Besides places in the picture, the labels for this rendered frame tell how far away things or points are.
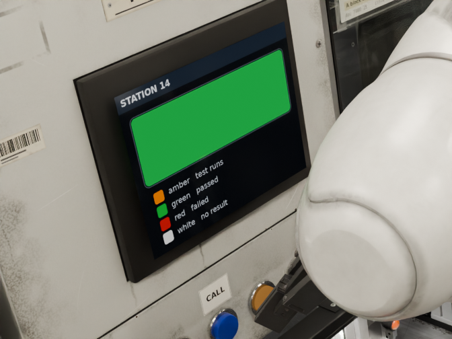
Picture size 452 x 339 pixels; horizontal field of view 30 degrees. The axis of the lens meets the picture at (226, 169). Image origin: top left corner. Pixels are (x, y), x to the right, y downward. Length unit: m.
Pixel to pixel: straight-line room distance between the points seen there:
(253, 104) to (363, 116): 0.34
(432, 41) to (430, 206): 0.16
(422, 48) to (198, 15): 0.28
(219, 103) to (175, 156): 0.07
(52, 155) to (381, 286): 0.36
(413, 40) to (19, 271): 0.37
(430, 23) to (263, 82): 0.27
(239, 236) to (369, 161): 0.44
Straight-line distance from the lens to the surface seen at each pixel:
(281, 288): 0.81
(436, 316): 1.70
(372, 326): 1.46
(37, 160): 0.71
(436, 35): 0.58
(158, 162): 0.75
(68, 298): 0.76
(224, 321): 0.88
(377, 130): 0.47
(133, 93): 0.73
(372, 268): 0.44
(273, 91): 0.84
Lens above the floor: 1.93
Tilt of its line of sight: 24 degrees down
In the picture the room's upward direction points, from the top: 11 degrees counter-clockwise
